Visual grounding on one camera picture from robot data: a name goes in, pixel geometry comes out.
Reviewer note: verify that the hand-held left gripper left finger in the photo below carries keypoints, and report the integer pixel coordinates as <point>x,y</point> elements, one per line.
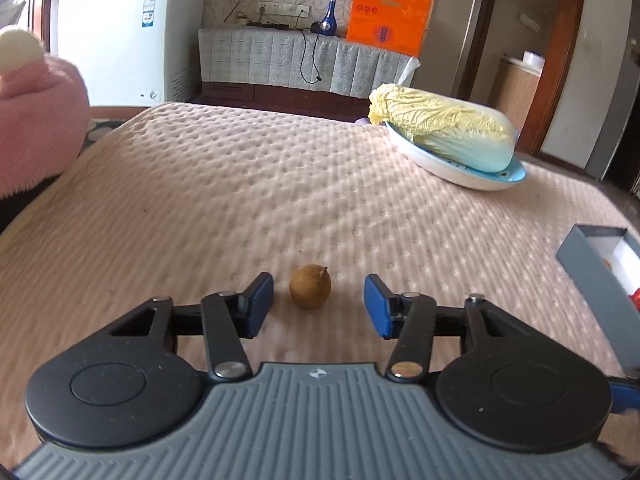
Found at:
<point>257,305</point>

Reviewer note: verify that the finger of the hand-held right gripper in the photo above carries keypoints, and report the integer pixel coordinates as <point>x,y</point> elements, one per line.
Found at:
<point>625,396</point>

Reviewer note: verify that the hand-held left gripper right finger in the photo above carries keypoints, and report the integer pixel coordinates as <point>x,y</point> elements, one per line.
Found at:
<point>380,307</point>

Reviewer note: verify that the brown kiwi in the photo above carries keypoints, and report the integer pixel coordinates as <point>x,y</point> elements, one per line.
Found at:
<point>310,287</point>

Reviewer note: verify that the red apple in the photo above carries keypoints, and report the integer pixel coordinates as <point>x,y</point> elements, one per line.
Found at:
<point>636,300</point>

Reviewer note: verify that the grey box with white inside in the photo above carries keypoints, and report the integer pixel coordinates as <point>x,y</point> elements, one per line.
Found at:
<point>590,265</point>

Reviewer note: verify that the light blue plate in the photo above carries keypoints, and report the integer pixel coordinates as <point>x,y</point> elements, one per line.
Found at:
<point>460,177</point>

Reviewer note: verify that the napa cabbage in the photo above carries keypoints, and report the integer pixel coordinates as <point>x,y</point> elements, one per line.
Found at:
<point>450,130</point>

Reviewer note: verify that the dark wooden television cabinet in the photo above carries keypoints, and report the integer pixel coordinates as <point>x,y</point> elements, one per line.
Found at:
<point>280,100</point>

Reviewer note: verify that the dark floral bedsheet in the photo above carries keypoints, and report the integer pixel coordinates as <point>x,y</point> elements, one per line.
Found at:
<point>102,132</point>

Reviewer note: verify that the cloth-covered cabinet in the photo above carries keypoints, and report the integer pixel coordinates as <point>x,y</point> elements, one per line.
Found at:
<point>260,60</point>

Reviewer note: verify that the wooden kitchen cabinet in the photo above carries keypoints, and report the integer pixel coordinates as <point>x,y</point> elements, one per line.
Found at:
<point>515,95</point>

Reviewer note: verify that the grey refrigerator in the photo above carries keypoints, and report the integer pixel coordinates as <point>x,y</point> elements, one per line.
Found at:
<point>615,125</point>

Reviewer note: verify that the pink plush pillow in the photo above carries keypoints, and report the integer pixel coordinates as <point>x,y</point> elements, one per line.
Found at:
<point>35,125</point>

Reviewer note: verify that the orange gift box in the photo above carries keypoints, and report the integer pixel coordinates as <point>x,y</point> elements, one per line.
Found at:
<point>387,20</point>

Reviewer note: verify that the blue glass bottle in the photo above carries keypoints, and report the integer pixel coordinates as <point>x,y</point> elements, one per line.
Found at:
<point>329,22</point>

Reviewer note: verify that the white container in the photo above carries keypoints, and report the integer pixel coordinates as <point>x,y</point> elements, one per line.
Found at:
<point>533,59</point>

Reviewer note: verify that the white chest freezer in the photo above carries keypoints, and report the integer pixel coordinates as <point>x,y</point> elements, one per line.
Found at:
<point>120,35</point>

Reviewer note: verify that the white plush ball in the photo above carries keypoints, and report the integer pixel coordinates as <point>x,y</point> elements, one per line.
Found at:
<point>17,50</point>

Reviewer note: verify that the wall sockets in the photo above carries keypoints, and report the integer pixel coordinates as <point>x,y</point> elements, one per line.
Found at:
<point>282,8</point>

